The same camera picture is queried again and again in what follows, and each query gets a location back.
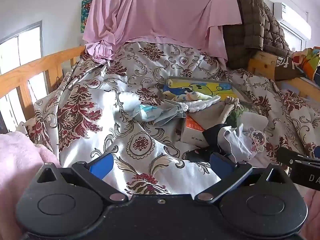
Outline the wooden bed rail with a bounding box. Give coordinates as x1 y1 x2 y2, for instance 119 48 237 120
0 45 87 128

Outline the wooden bunk bed frame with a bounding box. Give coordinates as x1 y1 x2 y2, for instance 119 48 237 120
246 51 320 99

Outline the white knit cloth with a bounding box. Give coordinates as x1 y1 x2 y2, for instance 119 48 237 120
186 97 227 113

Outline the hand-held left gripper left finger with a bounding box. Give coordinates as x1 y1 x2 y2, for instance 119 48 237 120
36 152 129 203

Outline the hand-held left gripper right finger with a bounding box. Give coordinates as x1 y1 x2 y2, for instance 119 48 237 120
194 152 291 204

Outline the pink fluffy blanket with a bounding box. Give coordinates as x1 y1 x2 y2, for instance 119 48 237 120
0 131 62 240

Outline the cartoon picture box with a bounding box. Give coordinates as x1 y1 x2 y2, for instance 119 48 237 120
162 76 251 105

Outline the white face mask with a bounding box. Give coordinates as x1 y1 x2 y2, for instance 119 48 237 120
217 124 255 162

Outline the striped white cloth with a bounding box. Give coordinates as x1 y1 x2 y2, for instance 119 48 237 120
175 91 221 103

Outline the cartoon print towel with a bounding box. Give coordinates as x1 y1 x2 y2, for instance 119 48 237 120
162 79 233 98

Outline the orange white box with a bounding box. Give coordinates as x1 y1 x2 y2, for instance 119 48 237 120
180 115 213 148

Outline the black cloth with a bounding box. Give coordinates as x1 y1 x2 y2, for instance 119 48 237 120
186 124 235 163

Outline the light blue sheet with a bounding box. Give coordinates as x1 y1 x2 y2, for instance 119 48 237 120
280 81 308 95

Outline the blue white tissue packet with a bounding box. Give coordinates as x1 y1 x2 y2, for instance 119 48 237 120
132 105 163 122

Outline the beige drawstring bag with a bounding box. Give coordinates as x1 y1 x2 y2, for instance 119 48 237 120
187 97 240 130

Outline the cartoon figure sticker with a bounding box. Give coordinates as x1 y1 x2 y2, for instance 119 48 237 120
247 129 267 153

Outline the pink hanging sheet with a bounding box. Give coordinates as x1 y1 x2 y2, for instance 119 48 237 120
82 0 243 64

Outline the wall poster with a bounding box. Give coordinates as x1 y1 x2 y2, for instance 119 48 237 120
80 0 94 33

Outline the brown printed cloth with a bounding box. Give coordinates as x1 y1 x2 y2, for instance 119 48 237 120
274 55 309 82

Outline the grey face mask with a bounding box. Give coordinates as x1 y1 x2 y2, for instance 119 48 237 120
152 99 189 127

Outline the green white patterned cloth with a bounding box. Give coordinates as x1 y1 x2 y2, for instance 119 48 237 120
229 104 245 123

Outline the white paper tissue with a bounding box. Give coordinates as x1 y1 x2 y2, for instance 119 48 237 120
240 111 269 130

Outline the colourful patterned blanket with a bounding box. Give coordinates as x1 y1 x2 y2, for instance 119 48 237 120
291 46 320 80

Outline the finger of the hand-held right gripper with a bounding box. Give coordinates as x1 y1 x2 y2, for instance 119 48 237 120
276 146 320 167

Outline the floral bed blanket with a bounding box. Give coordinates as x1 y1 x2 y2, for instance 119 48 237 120
17 41 320 196

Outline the brown quilted jacket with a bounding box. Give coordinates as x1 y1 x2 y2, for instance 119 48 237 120
222 0 298 69

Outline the white air conditioner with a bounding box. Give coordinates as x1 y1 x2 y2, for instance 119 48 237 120
272 2 312 40

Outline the window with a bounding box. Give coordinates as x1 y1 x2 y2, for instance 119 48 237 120
0 21 49 133

